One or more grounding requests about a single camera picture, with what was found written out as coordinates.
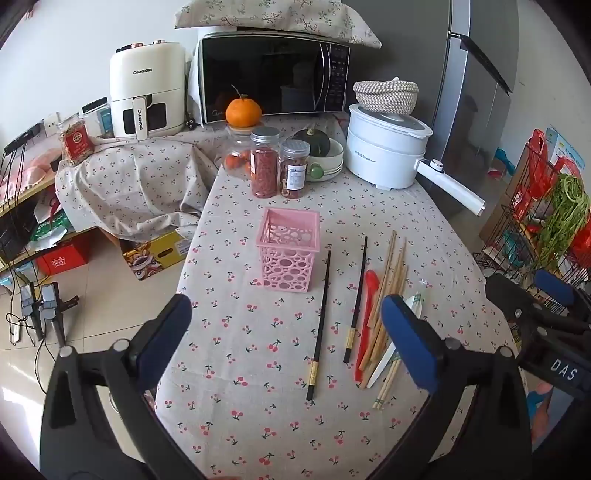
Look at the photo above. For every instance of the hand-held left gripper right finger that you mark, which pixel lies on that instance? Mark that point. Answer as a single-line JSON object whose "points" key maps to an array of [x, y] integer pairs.
{"points": [[411, 344]]}

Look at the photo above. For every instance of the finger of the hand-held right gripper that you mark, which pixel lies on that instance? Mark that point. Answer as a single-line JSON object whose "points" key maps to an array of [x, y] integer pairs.
{"points": [[554, 286], [505, 295]]}

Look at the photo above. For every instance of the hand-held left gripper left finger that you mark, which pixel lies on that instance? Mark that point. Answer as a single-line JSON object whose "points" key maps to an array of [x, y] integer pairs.
{"points": [[171, 325]]}

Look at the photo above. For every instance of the white plastic spoon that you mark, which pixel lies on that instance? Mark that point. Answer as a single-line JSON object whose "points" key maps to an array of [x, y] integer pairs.
{"points": [[381, 369]]}

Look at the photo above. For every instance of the red plastic spoon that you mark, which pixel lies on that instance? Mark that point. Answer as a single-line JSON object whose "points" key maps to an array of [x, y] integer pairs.
{"points": [[371, 290]]}

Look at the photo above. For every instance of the black chopstick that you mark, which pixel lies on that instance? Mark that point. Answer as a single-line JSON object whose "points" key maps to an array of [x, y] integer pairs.
{"points": [[358, 295], [320, 323]]}

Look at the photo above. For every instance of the pile of wooden chopsticks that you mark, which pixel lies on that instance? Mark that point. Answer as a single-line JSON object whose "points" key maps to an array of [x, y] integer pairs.
{"points": [[393, 263]]}

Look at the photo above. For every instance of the pink perforated utensil basket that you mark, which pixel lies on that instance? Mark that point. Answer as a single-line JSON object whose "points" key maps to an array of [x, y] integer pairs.
{"points": [[286, 270]]}

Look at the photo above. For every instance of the yellow printed cardboard box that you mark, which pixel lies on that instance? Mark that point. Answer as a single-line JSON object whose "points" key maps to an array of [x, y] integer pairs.
{"points": [[154, 256]]}

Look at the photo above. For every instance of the bunch of green beans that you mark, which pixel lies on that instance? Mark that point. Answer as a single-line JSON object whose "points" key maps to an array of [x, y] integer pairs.
{"points": [[568, 207]]}

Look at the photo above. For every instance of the cherry print tablecloth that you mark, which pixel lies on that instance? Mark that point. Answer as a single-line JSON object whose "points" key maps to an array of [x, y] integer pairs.
{"points": [[258, 350]]}

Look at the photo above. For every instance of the brown cardboard box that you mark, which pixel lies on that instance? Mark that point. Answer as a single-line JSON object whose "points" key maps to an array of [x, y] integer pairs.
{"points": [[508, 203]]}

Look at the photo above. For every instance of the red box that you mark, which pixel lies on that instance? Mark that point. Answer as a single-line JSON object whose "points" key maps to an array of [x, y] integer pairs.
{"points": [[62, 259]]}

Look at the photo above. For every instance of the grey stand device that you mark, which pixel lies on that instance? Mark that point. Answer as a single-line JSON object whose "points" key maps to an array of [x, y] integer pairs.
{"points": [[44, 307]]}

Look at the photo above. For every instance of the red plastic bag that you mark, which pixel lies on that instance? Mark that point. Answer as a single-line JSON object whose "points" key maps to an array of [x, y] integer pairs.
{"points": [[538, 154]]}

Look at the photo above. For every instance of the blue plastic bag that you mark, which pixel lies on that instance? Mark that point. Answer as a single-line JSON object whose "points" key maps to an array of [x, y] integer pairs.
{"points": [[503, 161]]}

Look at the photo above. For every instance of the green packet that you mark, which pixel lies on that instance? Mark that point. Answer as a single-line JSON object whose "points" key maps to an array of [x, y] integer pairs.
{"points": [[51, 226]]}

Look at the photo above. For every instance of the wooden shelf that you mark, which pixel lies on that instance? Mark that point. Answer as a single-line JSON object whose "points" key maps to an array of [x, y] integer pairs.
{"points": [[27, 256]]}

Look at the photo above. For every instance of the clear jar with wooden lid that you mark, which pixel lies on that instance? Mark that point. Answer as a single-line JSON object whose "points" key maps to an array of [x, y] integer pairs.
{"points": [[234, 159]]}

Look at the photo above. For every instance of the tall red spice jar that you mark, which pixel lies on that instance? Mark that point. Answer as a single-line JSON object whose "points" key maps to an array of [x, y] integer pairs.
{"points": [[265, 170]]}

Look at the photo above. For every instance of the grey refrigerator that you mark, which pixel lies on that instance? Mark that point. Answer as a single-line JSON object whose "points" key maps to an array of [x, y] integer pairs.
{"points": [[466, 115]]}

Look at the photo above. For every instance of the white electric cooking pot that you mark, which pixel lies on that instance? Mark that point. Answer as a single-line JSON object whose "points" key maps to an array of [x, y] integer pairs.
{"points": [[383, 157]]}

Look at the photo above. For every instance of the short spice jar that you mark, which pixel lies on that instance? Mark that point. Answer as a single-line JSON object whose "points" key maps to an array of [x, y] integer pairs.
{"points": [[294, 177]]}

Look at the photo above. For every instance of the white bowl with squash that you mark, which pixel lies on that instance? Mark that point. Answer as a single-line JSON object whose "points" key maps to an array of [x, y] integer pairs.
{"points": [[330, 167]]}

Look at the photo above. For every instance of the red label tin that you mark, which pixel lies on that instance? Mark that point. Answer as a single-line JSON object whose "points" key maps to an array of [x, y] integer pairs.
{"points": [[76, 144]]}

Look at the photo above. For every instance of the pink cloth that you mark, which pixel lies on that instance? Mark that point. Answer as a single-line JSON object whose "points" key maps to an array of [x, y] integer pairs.
{"points": [[32, 173]]}

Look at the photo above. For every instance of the clear container with black lid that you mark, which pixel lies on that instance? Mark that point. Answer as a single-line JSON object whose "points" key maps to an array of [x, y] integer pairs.
{"points": [[99, 121]]}

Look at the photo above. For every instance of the orange with stem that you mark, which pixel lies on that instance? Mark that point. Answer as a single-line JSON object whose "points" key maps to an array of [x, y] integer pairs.
{"points": [[243, 113]]}

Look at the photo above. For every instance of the dark green squash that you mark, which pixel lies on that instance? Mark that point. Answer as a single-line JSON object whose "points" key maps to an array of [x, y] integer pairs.
{"points": [[309, 141]]}

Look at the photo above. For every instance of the black power strip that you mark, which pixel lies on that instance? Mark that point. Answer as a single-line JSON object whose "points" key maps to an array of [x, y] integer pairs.
{"points": [[21, 138]]}

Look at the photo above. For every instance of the cream air fryer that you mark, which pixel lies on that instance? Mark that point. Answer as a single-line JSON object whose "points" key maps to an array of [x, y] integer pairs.
{"points": [[147, 74]]}

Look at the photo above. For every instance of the black microwave oven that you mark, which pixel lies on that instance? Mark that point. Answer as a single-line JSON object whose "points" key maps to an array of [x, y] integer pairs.
{"points": [[268, 78]]}

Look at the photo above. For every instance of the floral cloth cover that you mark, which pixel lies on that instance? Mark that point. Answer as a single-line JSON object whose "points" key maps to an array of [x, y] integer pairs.
{"points": [[277, 18]]}

